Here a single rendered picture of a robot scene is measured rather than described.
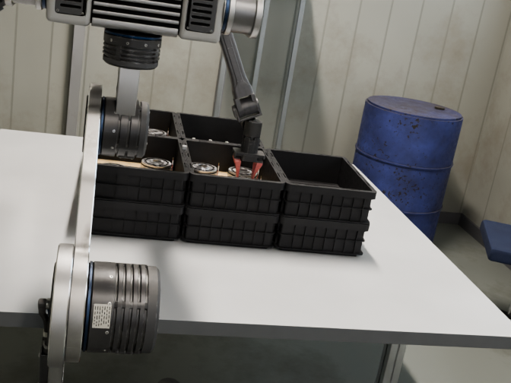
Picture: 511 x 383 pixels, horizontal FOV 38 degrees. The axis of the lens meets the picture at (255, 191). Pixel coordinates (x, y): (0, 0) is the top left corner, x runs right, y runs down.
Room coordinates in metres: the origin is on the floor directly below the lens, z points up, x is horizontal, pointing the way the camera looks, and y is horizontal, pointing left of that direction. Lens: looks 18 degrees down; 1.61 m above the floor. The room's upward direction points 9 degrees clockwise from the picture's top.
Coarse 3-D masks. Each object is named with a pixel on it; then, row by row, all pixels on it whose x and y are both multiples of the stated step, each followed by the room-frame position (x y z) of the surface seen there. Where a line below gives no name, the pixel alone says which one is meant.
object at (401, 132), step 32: (384, 96) 4.60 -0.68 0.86; (384, 128) 4.17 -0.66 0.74; (416, 128) 4.11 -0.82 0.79; (448, 128) 4.17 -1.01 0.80; (384, 160) 4.14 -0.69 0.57; (416, 160) 4.11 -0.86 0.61; (448, 160) 4.22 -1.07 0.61; (384, 192) 4.13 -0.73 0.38; (416, 192) 4.12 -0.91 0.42; (416, 224) 4.14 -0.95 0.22
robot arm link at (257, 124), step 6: (246, 120) 2.38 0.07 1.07; (252, 120) 2.38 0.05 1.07; (258, 120) 2.40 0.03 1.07; (246, 126) 2.37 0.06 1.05; (252, 126) 2.36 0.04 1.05; (258, 126) 2.37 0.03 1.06; (246, 132) 2.37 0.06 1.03; (252, 132) 2.36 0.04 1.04; (258, 132) 2.37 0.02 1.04; (252, 138) 2.37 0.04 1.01
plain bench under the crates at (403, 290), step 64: (0, 192) 2.33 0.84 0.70; (64, 192) 2.43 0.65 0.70; (0, 256) 1.86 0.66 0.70; (128, 256) 1.99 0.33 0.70; (192, 256) 2.07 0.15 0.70; (256, 256) 2.15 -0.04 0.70; (320, 256) 2.24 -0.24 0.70; (384, 256) 2.33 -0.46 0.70; (0, 320) 1.57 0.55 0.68; (192, 320) 1.68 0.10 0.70; (256, 320) 1.73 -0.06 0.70; (320, 320) 1.79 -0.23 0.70; (384, 320) 1.85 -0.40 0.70; (448, 320) 1.92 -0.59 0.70
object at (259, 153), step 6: (246, 138) 2.37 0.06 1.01; (258, 138) 2.37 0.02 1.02; (246, 144) 2.36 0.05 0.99; (252, 144) 2.36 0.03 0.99; (258, 144) 2.38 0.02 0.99; (234, 150) 2.37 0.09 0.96; (240, 150) 2.38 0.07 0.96; (246, 150) 2.36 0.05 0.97; (252, 150) 2.36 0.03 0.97; (258, 150) 2.42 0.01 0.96; (240, 156) 2.36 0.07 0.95; (252, 156) 2.36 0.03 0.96; (258, 156) 2.36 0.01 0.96; (264, 156) 2.37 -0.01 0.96
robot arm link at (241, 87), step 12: (228, 36) 2.38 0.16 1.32; (228, 48) 2.37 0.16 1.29; (228, 60) 2.37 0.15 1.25; (240, 60) 2.38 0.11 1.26; (228, 72) 2.41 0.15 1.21; (240, 72) 2.37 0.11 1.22; (240, 84) 2.36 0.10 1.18; (240, 96) 2.36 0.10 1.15; (252, 96) 2.37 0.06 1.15; (240, 108) 2.35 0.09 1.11; (252, 108) 2.36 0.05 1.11
